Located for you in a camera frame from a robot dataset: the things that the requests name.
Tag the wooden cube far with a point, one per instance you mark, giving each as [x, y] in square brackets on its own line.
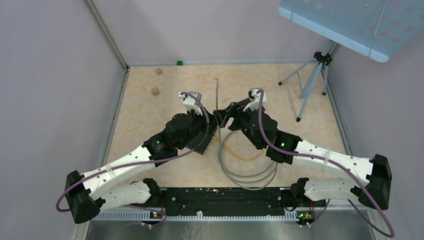
[158, 71]

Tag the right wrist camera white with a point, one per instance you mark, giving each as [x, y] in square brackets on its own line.
[254, 95]

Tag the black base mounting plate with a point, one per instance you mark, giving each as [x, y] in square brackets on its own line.
[229, 201]

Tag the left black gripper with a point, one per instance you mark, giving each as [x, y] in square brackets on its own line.
[211, 120]

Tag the white slotted cable duct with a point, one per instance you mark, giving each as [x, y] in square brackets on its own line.
[144, 215]

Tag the black network switch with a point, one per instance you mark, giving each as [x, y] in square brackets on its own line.
[200, 143]

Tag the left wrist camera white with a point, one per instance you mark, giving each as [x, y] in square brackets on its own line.
[190, 103]

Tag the wooden cube near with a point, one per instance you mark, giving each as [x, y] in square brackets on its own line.
[155, 91]

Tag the wooden cube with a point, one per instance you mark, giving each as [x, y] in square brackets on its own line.
[158, 71]
[155, 91]

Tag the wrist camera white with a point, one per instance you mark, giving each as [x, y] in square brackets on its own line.
[190, 103]
[254, 95]

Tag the grey tripod stand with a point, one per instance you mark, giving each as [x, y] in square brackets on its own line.
[322, 60]

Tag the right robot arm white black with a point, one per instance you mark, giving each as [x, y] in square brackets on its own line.
[367, 180]

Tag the light blue perforated board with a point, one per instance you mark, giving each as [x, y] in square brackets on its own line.
[374, 28]

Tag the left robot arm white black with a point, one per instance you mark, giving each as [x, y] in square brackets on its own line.
[90, 193]

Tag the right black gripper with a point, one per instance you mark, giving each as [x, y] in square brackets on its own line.
[235, 110]

